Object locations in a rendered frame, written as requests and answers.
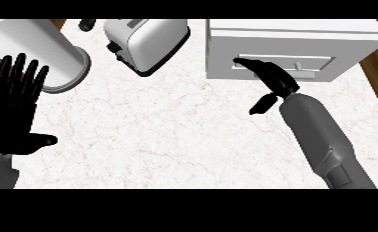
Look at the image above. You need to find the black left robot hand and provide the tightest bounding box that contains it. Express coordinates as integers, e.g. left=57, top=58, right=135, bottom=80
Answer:
left=0, top=52, right=59, bottom=156

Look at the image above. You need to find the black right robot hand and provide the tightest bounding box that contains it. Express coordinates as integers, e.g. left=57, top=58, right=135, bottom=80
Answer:
left=231, top=57, right=301, bottom=116

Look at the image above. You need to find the white drawer front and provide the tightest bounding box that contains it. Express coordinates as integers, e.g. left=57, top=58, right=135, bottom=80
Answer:
left=205, top=30, right=378, bottom=83

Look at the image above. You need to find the white drawer cabinet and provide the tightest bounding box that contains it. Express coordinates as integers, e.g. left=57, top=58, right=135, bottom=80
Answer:
left=203, top=19, right=378, bottom=83

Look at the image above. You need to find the small dark cup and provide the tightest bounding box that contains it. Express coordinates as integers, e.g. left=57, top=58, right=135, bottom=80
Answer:
left=76, top=19, right=97, bottom=33

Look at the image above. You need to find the large white cylindrical container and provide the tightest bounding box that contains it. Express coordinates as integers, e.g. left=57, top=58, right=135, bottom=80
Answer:
left=0, top=19, right=93, bottom=95

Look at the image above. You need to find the white toaster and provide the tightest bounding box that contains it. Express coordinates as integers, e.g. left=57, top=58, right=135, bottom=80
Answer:
left=101, top=19, right=192, bottom=78

